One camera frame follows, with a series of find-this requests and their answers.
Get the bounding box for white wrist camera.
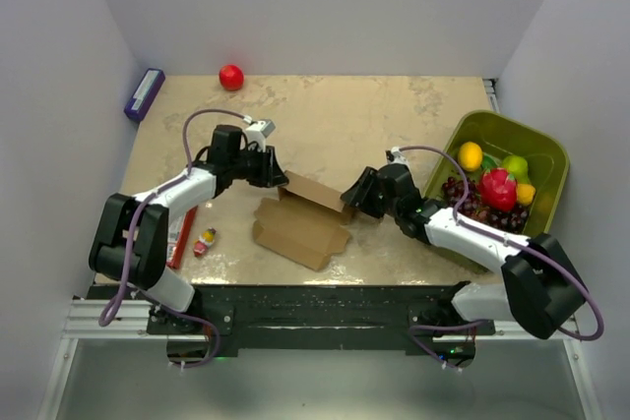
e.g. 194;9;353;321
244;119;276;152
385;147;410;171

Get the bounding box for olive green plastic basket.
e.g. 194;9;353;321
418;109;571;273

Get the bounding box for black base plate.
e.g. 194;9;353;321
148;283;465;357

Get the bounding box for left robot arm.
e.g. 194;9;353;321
89;120;288;333

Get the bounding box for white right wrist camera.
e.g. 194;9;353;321
385;147;410;171

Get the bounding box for yellow toy lemon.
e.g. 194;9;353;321
516;183;536;207

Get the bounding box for red apple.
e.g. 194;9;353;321
219;64;245;91

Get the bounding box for dark red toy grapes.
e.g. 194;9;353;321
441;176;530;234

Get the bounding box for purple rectangular box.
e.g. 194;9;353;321
124;68;165;123

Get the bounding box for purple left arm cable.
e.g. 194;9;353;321
97;109;247;328

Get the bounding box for small colourful toy figure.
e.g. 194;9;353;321
193;227;217;258

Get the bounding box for pink dragon fruit toy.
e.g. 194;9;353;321
478;168;517;212

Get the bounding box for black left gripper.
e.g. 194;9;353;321
229;146;288;190

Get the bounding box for red rectangular packet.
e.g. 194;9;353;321
166;207;198;270

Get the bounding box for brown cardboard box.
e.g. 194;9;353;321
252;171;354;271

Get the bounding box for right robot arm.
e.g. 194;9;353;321
342;163;586;339

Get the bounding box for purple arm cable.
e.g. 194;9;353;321
97;109;247;328
398;145;605;342

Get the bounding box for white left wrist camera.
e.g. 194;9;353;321
244;119;276;152

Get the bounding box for green toy pear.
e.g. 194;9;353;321
501;154;529;183

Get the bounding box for orange toy fruit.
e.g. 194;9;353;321
457;142;483;172

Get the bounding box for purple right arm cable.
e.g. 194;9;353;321
398;145;605;342

